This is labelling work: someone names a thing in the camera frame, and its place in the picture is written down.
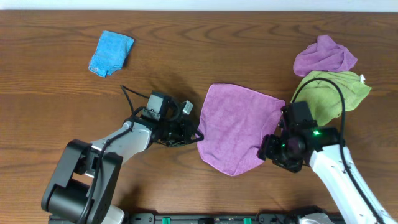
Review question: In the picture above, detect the pink purple cloth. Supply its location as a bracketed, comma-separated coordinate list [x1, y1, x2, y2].
[197, 83, 285, 176]

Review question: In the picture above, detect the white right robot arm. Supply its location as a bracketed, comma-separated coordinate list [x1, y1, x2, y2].
[257, 101, 395, 223]

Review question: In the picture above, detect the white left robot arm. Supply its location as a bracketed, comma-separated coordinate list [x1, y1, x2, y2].
[41, 91, 204, 223]

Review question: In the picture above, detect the crumpled green cloth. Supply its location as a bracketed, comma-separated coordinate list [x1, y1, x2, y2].
[294, 71, 371, 126]

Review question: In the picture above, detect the folded blue cloth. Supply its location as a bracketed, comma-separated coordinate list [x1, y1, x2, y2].
[88, 30, 135, 78]

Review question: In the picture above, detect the crumpled purple cloth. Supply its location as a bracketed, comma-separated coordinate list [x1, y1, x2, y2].
[293, 35, 358, 77]

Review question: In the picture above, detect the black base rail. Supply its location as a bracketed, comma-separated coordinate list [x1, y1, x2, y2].
[123, 206, 345, 224]

